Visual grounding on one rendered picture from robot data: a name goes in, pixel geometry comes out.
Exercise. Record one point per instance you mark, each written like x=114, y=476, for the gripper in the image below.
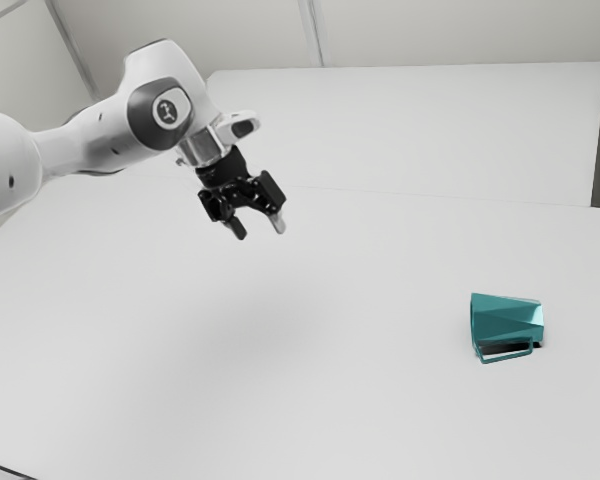
x=232, y=180

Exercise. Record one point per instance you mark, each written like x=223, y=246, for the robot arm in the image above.
x=105, y=130

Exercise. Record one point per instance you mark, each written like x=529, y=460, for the teal faceted mug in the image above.
x=505, y=320

